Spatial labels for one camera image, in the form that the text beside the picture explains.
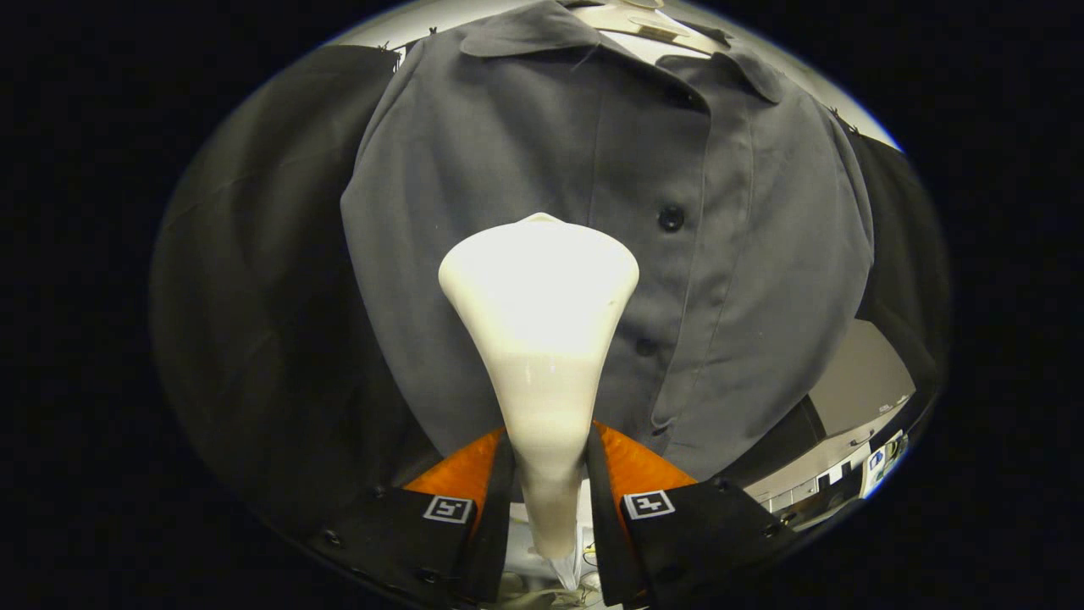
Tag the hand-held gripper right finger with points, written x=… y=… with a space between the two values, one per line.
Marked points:
x=603 y=525

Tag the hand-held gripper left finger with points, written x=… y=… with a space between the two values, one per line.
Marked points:
x=495 y=525

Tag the white garment steamer head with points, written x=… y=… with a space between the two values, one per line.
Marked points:
x=542 y=339

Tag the dark grey button shirt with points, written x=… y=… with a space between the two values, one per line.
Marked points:
x=508 y=152

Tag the cream garment hanger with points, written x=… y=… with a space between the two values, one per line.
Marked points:
x=631 y=17

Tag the small blue object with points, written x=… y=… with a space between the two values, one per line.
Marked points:
x=876 y=460

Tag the white side desk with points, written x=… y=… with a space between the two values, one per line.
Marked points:
x=885 y=479

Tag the grey top cabinet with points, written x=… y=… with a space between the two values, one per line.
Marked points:
x=864 y=381

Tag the white panel under shirt collar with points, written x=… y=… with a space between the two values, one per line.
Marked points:
x=665 y=49

